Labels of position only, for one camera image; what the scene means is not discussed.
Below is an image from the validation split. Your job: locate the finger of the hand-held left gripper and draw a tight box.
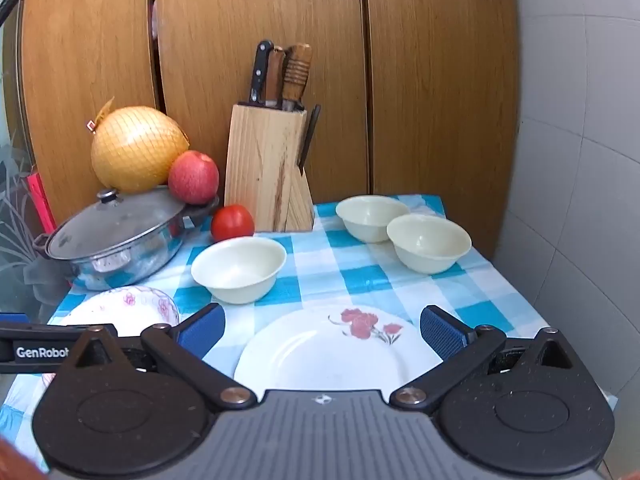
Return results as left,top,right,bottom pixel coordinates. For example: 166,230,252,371
0,312,120,342

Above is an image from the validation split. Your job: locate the steel pot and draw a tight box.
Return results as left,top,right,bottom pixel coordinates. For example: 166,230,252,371
33,194,221,292

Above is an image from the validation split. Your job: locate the red tomato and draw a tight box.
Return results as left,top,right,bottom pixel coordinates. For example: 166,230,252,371
210,204,255,242

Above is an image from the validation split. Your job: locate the ribbed wooden handled knife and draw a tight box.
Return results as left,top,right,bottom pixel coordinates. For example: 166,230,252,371
281,43,313,112

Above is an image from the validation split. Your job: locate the cream bowl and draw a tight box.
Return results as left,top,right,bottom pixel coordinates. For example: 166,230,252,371
191,237,287,305
386,214,472,275
336,196,411,243

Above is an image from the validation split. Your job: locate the blue white checkered tablecloth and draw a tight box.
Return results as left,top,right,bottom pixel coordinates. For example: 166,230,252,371
0,194,621,456

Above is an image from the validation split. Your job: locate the thin black handled knife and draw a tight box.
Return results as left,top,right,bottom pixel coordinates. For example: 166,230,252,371
298,104,322,171

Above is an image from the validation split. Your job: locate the frosted glass door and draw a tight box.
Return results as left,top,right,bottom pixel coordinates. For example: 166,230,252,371
0,10,71,313

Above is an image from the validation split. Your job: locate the red flat board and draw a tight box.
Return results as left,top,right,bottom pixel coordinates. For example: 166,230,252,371
26,170,58,233

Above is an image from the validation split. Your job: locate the red apple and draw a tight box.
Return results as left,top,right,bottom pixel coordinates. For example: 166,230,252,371
168,150,220,205

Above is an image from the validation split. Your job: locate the steel pot lid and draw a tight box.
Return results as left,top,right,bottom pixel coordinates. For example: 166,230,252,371
46,187,183,260

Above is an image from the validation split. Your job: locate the pomelo in yellow net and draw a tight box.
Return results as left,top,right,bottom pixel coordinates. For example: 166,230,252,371
86,97,190,194

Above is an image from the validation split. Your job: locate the pink floral plate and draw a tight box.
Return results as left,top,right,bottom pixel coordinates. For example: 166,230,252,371
59,285,180,338

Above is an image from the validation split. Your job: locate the wooden cabinet door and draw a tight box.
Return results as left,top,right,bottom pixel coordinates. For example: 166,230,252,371
20,0,168,241
362,0,521,261
155,0,373,206

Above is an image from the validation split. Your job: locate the wooden knife block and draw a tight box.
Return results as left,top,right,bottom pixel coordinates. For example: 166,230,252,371
224,103,315,232

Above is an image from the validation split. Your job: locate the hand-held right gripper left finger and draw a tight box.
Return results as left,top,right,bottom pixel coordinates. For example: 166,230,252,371
55,304,258,408

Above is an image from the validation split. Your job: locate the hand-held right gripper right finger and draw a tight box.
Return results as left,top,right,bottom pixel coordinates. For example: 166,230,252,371
389,305,596,408

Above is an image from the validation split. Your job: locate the brown wooden handled knife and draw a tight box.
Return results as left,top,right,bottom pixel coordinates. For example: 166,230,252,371
264,46,286,109

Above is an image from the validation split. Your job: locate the white plate with red flowers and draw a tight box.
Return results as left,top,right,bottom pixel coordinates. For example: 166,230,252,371
234,305,443,393

